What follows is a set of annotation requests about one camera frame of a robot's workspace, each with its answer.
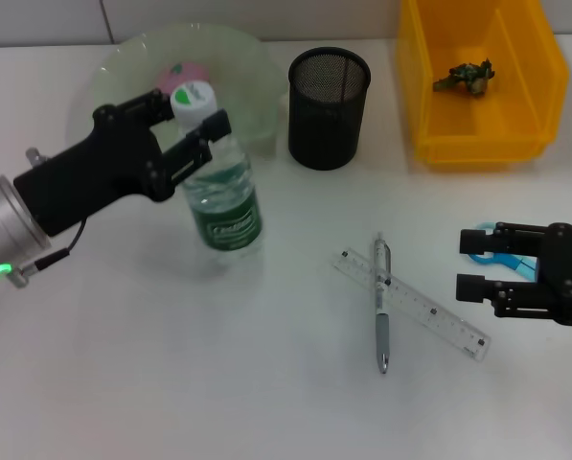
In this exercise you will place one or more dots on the pale green glass fruit plate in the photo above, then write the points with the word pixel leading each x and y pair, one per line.
pixel 247 62

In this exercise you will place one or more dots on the grey clear ballpoint pen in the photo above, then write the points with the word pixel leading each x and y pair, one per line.
pixel 382 330

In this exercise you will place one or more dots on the pink toy peach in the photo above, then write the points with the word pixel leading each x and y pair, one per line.
pixel 189 72

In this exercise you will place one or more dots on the clear green-label water bottle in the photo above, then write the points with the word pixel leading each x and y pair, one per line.
pixel 228 211

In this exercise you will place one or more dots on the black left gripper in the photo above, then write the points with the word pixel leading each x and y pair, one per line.
pixel 98 167

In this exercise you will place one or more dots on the black mesh pen holder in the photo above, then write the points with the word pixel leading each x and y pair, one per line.
pixel 328 129

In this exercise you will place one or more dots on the yellow plastic bin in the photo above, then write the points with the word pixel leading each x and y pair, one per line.
pixel 544 86

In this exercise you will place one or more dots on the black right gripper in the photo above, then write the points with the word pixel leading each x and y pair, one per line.
pixel 565 273

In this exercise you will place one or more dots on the clear plastic ruler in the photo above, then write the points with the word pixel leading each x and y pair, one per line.
pixel 439 316

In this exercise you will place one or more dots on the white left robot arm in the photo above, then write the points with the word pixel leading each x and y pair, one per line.
pixel 3 225

